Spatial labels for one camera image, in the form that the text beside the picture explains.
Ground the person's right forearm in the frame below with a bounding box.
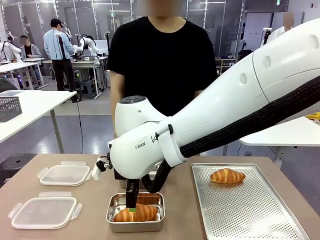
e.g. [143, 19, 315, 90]
[109, 69, 126, 141]

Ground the man in light-blue jacket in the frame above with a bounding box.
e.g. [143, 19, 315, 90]
[43, 17, 77, 92]

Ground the steel airtight container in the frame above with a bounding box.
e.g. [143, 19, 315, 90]
[105, 191, 166, 234]

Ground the person in white shirt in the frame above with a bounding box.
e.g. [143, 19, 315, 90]
[268, 12, 296, 46]

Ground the seated person gray hoodie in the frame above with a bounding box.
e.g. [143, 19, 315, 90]
[19, 34, 43, 60]

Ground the clear plastic container lid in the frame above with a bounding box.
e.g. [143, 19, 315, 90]
[7, 191, 83, 231]
[37, 160, 93, 187]

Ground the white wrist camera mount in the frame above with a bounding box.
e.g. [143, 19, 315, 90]
[91, 154, 113, 181]

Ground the yellow object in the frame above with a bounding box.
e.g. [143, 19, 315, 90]
[305, 110, 320, 123]

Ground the person in black t-shirt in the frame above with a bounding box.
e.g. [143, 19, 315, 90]
[106, 15, 219, 141]

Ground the white background workbench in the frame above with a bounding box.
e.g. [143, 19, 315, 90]
[41, 55, 110, 99]
[0, 61, 43, 90]

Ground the white rounded table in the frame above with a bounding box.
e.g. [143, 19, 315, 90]
[238, 115, 320, 168]

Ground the perforated metal baking tray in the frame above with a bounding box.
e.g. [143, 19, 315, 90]
[191, 162, 311, 240]

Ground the gray perforated basket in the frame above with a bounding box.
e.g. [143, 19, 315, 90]
[0, 95, 21, 123]

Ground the gray step stool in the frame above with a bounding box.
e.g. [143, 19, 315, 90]
[78, 79, 95, 100]

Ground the white side table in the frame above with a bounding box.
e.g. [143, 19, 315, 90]
[0, 89, 78, 155]

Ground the golden croissant bread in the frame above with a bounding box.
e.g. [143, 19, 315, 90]
[209, 167, 246, 185]
[113, 202, 159, 223]

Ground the dark gray chair back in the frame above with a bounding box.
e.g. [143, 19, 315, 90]
[0, 78, 19, 94]

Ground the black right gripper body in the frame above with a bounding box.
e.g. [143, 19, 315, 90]
[113, 166, 129, 181]

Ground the black tripod stand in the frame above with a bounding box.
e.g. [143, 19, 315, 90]
[55, 34, 84, 104]

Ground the black braided cable sleeve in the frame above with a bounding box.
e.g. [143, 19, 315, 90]
[142, 74, 320, 195]

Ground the shoe shelf rack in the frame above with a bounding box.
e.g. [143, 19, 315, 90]
[214, 55, 239, 76]

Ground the black round stool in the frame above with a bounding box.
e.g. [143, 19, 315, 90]
[0, 152, 38, 188]

